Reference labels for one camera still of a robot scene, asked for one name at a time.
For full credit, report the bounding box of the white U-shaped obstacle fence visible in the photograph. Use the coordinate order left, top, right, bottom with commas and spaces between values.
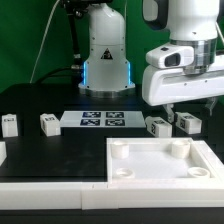
0, 148, 224, 210

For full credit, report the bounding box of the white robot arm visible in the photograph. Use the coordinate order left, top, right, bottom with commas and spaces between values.
60, 0, 224, 121

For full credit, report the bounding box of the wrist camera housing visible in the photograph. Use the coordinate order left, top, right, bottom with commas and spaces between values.
146, 43, 194, 69

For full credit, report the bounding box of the white marker sheet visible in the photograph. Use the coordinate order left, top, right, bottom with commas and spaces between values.
60, 111, 145, 128

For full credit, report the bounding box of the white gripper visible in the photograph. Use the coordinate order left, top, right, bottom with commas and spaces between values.
142, 64, 224, 123

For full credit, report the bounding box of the black cable bundle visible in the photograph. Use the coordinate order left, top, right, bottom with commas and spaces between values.
35, 0, 88, 84

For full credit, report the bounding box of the white cable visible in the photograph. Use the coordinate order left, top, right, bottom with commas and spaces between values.
29, 0, 62, 84

